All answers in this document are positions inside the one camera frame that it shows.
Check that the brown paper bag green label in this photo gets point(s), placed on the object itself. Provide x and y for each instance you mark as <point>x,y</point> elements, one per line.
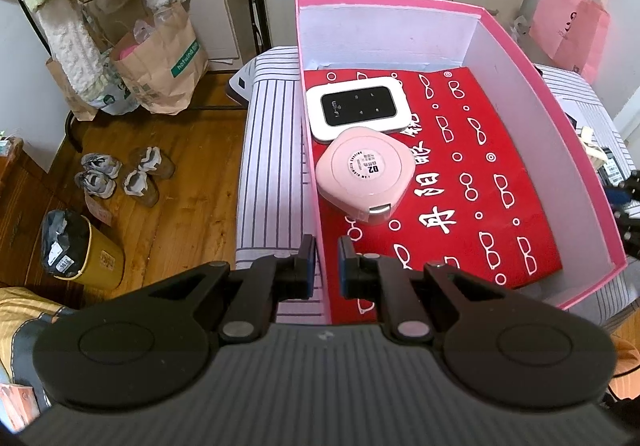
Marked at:
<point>165,71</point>

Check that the wooden cabinet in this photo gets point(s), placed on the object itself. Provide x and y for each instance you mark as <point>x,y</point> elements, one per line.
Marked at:
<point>10,166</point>

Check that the white pocket router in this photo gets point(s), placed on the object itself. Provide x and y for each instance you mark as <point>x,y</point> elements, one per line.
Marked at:
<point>360,107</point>

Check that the yellow trash bin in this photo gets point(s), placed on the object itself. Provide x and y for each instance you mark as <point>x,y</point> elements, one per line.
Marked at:
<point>102,258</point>

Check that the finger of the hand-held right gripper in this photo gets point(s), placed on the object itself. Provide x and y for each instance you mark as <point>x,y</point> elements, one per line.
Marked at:
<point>631,231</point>
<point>621,196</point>

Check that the black trash bag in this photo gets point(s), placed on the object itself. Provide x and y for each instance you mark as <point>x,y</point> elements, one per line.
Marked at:
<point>60,241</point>

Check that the plain brown paper bag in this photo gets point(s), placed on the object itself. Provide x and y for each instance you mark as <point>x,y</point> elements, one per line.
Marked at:
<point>67,96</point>

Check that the grey sneaker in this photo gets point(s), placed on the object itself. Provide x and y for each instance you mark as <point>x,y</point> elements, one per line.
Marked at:
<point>102,163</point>
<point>92,183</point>

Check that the pink rounded case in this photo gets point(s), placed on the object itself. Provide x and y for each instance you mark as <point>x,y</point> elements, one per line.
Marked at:
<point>357,176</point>

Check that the red cloth with glasses print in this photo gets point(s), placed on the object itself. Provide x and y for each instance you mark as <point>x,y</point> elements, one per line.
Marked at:
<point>475,206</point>

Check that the black labelled packet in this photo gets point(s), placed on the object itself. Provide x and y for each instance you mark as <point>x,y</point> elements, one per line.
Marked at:
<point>612,166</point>

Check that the striped bedsheet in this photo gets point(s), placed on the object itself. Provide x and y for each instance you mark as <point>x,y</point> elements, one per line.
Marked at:
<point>272,176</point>

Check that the yellow quilt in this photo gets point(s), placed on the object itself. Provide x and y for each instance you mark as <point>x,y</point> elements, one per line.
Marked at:
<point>22,308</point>

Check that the white green plastic bag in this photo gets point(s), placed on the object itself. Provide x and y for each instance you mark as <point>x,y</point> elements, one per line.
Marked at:
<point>112,93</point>

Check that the pink storage box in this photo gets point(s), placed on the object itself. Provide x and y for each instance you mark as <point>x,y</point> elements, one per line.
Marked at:
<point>525,126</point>

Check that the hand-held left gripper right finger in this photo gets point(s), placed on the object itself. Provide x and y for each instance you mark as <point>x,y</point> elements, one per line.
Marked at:
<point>345,267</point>

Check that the pink shopping bag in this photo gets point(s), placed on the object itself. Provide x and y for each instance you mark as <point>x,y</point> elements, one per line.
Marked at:
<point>565,26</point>

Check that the brown shoe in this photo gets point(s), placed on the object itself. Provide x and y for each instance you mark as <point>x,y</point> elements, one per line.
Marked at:
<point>152,161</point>
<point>140,188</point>

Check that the black clothes rack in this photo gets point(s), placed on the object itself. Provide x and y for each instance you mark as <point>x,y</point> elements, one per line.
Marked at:
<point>75,131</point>

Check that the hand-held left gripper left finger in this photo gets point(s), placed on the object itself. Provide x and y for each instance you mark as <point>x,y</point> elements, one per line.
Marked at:
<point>311,260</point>

